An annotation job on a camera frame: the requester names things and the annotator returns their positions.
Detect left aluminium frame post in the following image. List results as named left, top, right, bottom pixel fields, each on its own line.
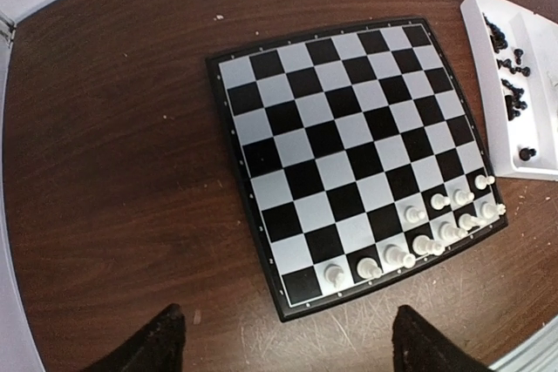
left=0, top=11, right=17, bottom=48

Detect white chess king piece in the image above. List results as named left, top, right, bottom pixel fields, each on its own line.
left=412, top=234, right=446, bottom=256

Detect black chess piece lone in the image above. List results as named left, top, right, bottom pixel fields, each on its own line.
left=519, top=147, right=537, bottom=161

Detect aluminium front rail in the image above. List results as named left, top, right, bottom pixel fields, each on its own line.
left=490, top=318, right=557, bottom=372

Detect black chess pieces lower cluster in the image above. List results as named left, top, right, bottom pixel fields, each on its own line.
left=501, top=79, right=528, bottom=121

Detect white chess pawn piece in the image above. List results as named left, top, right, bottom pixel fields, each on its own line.
left=474, top=174, right=495, bottom=190

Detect black chess pieces upper cluster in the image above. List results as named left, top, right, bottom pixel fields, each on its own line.
left=483, top=15, right=531, bottom=78

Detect white chess bishop piece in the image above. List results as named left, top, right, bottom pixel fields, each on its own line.
left=384, top=245, right=416, bottom=269

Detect black chess pieces cluster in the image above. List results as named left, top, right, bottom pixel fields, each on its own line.
left=501, top=79, right=528, bottom=121
left=483, top=15, right=531, bottom=78

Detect black white chessboard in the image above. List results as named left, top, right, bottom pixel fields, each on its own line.
left=206, top=17, right=507, bottom=321

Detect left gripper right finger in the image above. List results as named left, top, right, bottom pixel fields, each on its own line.
left=391, top=305, right=490, bottom=371

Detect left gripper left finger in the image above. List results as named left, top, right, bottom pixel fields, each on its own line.
left=83, top=303, right=187, bottom=371

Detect white chess rook piece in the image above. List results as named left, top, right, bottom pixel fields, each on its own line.
left=480, top=202, right=507, bottom=220

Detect white chess knight piece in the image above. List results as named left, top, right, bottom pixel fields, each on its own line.
left=458, top=213, right=487, bottom=231

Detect white plastic tray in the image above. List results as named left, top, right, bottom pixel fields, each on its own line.
left=460, top=0, right=557, bottom=181

